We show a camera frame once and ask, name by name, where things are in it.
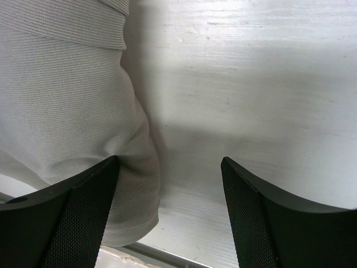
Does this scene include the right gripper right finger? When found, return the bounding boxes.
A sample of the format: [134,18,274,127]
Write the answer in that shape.
[221,157,356,267]

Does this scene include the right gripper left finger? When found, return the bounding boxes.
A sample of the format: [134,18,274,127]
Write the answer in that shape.
[1,156,117,267]

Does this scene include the grey trousers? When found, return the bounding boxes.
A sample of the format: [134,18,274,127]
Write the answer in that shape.
[1,1,160,247]

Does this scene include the aluminium table frame rail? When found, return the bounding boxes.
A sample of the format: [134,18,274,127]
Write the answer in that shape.
[97,242,213,268]

